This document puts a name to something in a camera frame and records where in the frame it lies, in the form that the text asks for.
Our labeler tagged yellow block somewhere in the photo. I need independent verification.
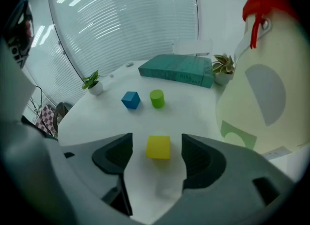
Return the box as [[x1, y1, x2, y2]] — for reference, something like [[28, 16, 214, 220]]
[[146, 135, 171, 160]]

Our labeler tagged green block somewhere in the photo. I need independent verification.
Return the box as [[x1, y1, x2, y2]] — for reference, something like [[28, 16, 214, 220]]
[[149, 89, 165, 109]]

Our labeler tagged blue block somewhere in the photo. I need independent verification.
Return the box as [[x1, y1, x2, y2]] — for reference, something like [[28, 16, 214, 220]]
[[121, 91, 141, 110]]

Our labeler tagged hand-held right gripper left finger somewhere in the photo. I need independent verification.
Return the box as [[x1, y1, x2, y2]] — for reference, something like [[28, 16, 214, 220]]
[[60, 133, 133, 216]]

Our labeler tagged green potted plant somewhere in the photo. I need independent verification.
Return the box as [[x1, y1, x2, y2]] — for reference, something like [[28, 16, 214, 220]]
[[81, 70, 104, 96]]

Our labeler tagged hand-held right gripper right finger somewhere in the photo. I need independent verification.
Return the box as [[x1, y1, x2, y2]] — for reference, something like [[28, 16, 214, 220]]
[[181, 133, 294, 208]]

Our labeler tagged variegated potted plant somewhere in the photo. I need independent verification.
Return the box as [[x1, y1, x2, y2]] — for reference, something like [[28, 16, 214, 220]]
[[212, 53, 235, 86]]

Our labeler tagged red white checkered cloth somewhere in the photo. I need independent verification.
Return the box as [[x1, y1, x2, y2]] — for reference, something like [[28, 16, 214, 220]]
[[36, 105, 58, 135]]

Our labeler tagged teal book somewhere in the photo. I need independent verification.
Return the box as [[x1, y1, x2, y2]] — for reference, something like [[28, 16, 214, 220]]
[[138, 54, 214, 89]]

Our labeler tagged round wicker stool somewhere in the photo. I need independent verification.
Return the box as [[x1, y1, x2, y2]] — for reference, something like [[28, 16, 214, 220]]
[[53, 102, 73, 132]]

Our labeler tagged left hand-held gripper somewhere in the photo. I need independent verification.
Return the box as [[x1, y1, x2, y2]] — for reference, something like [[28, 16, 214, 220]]
[[0, 0, 34, 123]]

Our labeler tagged red bowl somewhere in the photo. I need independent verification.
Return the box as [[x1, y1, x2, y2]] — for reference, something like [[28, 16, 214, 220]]
[[215, 0, 310, 157]]

